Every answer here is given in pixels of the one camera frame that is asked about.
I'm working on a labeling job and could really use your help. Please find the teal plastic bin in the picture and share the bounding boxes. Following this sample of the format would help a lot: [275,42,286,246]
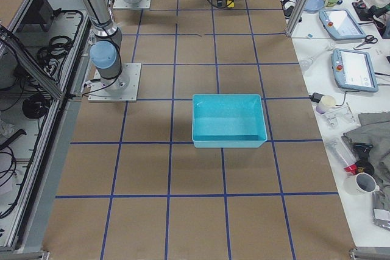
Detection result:
[192,94,268,148]

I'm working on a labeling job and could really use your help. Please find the far teach pendant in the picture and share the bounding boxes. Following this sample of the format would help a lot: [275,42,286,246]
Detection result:
[318,9,366,40]

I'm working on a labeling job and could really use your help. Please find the near teach pendant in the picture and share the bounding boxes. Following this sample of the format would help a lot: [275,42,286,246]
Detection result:
[331,49,378,93]

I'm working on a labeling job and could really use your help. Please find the yellow beetle toy car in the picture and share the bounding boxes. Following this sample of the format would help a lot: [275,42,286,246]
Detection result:
[226,0,235,9]

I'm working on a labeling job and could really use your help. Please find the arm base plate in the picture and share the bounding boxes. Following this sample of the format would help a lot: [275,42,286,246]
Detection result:
[113,0,152,10]
[87,63,141,102]

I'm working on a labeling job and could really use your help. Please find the grey cloth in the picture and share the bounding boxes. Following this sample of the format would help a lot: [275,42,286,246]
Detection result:
[342,112,389,196]

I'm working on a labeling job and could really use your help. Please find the cream paper cup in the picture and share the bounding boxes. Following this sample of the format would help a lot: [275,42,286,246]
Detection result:
[315,95,336,114]

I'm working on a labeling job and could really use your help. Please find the white grey mug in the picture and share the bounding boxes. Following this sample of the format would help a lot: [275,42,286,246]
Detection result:
[344,173,380,195]

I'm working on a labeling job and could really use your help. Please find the black handled scissors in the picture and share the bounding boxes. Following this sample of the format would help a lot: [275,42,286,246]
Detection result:
[353,35,378,50]

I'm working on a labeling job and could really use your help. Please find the teach pendant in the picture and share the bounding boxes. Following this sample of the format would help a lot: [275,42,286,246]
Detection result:
[331,49,378,93]
[318,9,366,40]

